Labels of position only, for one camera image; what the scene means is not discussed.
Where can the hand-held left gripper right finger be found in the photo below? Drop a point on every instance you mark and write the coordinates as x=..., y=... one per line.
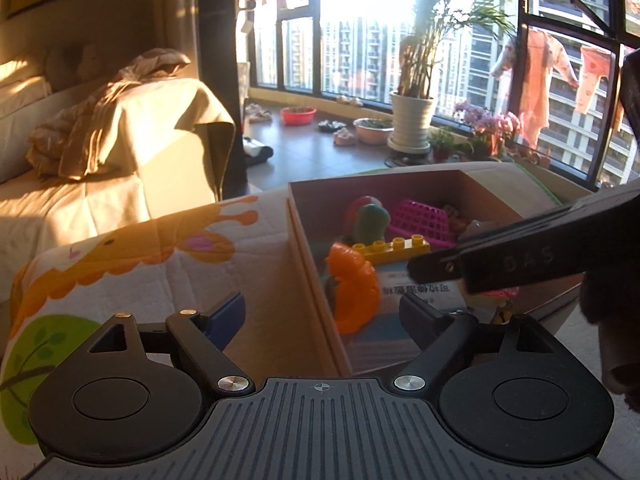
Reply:
x=425, y=320

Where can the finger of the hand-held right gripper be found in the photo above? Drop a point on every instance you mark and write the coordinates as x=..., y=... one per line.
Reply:
x=500, y=262

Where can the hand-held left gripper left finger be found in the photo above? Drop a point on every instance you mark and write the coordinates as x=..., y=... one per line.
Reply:
x=227, y=315

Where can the orange plastic toy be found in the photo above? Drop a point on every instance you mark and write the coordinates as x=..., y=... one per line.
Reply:
x=355, y=285

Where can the pink plastic toy basket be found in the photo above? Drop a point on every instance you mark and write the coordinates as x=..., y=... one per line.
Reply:
x=425, y=220

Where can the cardboard box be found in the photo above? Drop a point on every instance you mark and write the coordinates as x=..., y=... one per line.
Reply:
x=310, y=280

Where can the pink and teal toy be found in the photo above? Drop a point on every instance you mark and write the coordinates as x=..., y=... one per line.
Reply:
x=372, y=222

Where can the blue and white book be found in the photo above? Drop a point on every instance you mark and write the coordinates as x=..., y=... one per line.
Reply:
x=395, y=320

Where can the yellow toy building brick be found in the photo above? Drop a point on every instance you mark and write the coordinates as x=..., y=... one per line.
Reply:
x=390, y=250

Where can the printed play mat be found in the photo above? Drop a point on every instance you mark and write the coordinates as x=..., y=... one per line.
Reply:
x=125, y=280

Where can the small green potted plant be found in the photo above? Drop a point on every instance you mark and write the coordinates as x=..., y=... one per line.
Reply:
x=442, y=142

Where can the pink flowering plant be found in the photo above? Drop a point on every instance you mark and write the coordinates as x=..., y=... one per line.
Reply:
x=492, y=127

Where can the bed with beige blanket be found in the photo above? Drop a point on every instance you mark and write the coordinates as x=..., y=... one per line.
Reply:
x=125, y=200

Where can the white plant pot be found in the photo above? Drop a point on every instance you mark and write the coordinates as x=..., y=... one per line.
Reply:
x=412, y=120

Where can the orange hanging baby clothes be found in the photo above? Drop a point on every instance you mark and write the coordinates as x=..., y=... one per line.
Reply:
x=537, y=85

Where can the pink shoes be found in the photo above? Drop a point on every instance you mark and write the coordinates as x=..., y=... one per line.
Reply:
x=345, y=136

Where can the orange hanging shirt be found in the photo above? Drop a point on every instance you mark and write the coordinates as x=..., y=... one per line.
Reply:
x=592, y=80

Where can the light slippers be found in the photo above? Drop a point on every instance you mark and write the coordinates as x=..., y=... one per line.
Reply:
x=259, y=112

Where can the red plastic basin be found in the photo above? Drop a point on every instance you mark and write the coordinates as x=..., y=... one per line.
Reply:
x=298, y=116

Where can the beige crumpled blanket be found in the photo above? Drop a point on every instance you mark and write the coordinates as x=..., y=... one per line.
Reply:
x=100, y=125

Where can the palm plant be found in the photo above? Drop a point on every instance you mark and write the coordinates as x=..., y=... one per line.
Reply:
x=440, y=25

